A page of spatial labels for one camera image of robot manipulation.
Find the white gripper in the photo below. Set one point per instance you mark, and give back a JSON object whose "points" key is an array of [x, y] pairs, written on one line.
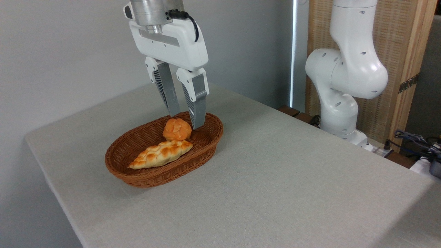
{"points": [[186, 51]]}

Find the round orange bread roll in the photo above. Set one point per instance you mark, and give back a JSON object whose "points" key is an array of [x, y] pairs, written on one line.
{"points": [[176, 130]]}

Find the long braided bread loaf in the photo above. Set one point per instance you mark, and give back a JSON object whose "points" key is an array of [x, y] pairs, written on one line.
{"points": [[160, 155]]}

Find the brown woven wicker basket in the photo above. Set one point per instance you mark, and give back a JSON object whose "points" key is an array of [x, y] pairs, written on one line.
{"points": [[155, 177]]}

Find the brown wooden base board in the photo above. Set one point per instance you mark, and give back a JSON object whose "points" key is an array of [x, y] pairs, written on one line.
{"points": [[287, 111]]}

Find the grey tablecloth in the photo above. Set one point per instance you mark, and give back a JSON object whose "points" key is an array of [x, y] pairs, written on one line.
{"points": [[293, 179]]}

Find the woven wooden folding screen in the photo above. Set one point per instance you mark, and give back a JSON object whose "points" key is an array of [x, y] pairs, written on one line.
{"points": [[396, 34]]}

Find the metal screen hinge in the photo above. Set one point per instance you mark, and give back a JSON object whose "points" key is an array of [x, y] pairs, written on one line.
{"points": [[409, 83]]}

